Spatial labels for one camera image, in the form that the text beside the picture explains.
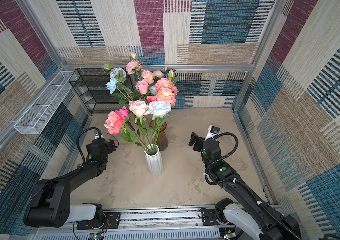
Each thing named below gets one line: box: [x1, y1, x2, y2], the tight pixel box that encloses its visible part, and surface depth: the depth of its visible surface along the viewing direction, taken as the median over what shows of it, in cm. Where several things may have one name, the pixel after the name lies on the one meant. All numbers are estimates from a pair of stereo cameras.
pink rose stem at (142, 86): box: [135, 80, 149, 95], surface depth 70 cm
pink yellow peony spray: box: [155, 69, 180, 108], surface depth 62 cm
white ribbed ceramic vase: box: [144, 144, 164, 177], surface depth 75 cm
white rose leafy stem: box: [146, 100, 172, 155], surface depth 58 cm
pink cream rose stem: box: [146, 95, 158, 105], surface depth 66 cm
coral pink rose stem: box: [104, 111, 148, 153], surface depth 56 cm
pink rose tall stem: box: [128, 100, 149, 154], surface depth 60 cm
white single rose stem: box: [149, 85, 157, 96], surface depth 76 cm
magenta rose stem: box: [114, 106, 148, 151], surface depth 61 cm
